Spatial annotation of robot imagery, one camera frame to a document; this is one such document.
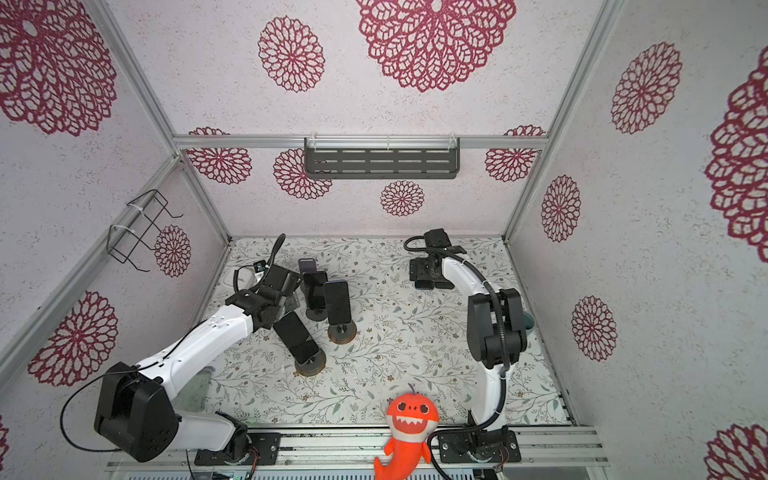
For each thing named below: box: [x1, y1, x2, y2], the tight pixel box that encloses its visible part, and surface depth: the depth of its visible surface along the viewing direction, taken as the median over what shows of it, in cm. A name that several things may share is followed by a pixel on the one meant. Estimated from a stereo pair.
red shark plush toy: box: [374, 393, 440, 480], surface depth 71 cm
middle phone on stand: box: [324, 281, 352, 325], surface depth 89 cm
